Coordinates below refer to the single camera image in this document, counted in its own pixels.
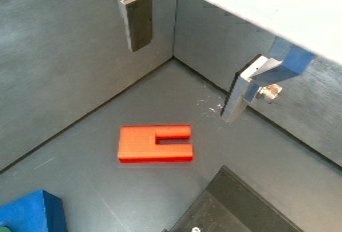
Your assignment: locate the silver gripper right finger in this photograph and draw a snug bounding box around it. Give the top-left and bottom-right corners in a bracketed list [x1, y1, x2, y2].
[222, 38, 316, 123]

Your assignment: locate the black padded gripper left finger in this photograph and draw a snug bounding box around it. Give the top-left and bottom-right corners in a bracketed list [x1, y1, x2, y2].
[118, 0, 153, 52]

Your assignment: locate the red square-circle block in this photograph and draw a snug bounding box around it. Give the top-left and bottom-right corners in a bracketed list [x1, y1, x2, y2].
[118, 124, 194, 163]

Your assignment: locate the black curved fixture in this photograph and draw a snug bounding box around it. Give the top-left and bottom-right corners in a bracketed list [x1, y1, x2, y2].
[164, 166, 304, 232]

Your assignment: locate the blue foam peg board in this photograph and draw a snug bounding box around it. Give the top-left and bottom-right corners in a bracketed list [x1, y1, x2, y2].
[0, 190, 69, 232]

